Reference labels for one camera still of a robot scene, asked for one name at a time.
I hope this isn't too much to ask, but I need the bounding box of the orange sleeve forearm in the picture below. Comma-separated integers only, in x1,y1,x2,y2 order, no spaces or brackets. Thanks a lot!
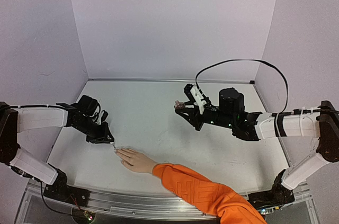
153,164,266,223

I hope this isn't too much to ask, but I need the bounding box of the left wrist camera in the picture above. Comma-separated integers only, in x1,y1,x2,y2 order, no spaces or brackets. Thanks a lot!
95,110,108,124

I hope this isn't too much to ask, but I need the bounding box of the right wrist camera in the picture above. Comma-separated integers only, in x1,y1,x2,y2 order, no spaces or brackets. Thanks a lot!
184,84,211,114

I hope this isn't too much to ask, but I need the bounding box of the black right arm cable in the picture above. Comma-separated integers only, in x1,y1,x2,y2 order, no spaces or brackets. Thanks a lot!
195,59,289,115

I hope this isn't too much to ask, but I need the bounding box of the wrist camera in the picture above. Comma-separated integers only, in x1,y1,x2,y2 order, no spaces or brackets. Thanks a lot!
184,84,211,114
95,110,108,124

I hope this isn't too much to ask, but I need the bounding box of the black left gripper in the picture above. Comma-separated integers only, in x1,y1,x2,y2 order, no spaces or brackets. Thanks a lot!
75,118,114,145

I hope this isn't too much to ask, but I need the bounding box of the front aluminium frame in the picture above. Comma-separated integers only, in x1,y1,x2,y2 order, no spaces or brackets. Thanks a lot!
15,182,320,223

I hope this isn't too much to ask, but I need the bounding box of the mannequin hand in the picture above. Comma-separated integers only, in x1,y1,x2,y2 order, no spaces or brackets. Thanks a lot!
115,148,158,174

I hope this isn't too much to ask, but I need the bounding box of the nail polish bottle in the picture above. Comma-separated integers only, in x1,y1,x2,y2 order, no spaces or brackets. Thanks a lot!
174,101,186,110

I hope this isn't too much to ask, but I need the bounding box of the aluminium table rail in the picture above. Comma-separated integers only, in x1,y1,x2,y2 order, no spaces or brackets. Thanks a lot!
88,78,255,85

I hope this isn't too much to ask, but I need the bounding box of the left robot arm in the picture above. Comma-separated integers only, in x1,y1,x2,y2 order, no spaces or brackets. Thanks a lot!
1,95,115,201

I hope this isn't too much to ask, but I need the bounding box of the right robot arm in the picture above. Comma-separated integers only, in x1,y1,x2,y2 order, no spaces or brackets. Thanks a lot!
174,84,338,190

